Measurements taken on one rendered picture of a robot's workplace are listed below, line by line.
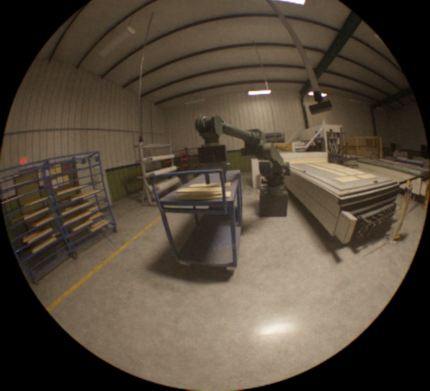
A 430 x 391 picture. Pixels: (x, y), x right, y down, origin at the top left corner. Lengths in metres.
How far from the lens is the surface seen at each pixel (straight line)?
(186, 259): 1.65
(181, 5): 5.08
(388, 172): 6.05
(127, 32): 4.05
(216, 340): 1.45
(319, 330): 1.60
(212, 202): 1.09
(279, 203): 2.82
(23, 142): 5.72
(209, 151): 1.06
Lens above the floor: 1.42
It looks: 10 degrees down
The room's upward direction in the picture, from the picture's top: 6 degrees counter-clockwise
